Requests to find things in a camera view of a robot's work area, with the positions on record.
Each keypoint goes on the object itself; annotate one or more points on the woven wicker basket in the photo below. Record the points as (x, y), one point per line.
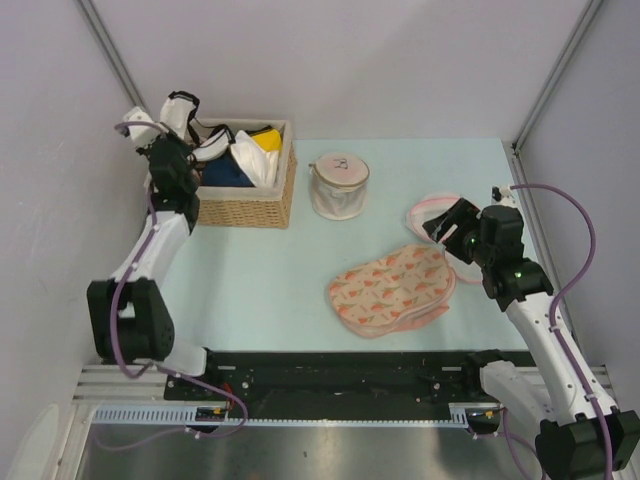
(251, 207)

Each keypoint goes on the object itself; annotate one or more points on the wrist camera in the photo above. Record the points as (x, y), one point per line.
(503, 196)
(141, 129)

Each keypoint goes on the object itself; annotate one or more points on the left aluminium frame post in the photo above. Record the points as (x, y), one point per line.
(110, 51)

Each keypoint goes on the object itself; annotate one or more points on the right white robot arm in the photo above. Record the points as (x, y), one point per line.
(580, 429)

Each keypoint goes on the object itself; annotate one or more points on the round mesh laundry bag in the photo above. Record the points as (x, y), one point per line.
(338, 186)

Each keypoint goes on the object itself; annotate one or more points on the right aluminium frame post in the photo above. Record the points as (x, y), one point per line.
(559, 68)

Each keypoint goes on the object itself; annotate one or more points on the slotted cable duct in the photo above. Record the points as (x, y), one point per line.
(453, 415)

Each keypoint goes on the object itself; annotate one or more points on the white black bra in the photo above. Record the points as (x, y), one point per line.
(179, 112)

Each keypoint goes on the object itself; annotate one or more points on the white garment in basket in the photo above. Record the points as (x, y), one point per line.
(260, 166)

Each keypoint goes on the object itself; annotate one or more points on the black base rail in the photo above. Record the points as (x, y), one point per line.
(378, 385)

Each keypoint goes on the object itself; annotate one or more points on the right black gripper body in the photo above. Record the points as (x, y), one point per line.
(482, 253)

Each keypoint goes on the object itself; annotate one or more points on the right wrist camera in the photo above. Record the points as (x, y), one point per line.
(503, 196)

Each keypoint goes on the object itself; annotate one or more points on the yellow garment in basket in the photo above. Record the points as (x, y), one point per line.
(268, 139)

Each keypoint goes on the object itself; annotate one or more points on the floral print laundry bag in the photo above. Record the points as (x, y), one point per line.
(403, 291)

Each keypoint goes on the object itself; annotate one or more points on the aluminium frame post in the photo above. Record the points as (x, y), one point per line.
(559, 68)
(110, 51)

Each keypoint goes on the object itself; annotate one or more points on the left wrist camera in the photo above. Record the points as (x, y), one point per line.
(141, 129)

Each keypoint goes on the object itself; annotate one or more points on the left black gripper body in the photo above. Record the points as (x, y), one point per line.
(185, 150)

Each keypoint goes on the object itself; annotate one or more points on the pink trimmed mesh bag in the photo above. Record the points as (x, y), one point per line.
(430, 207)

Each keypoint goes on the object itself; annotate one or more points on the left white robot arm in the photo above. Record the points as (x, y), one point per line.
(131, 324)

